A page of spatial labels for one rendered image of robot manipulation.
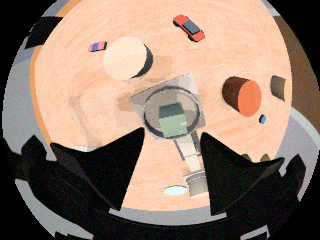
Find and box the white round dish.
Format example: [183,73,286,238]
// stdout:
[163,185,188,196]

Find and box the blue short cylinder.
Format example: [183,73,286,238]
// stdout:
[259,115,267,124]

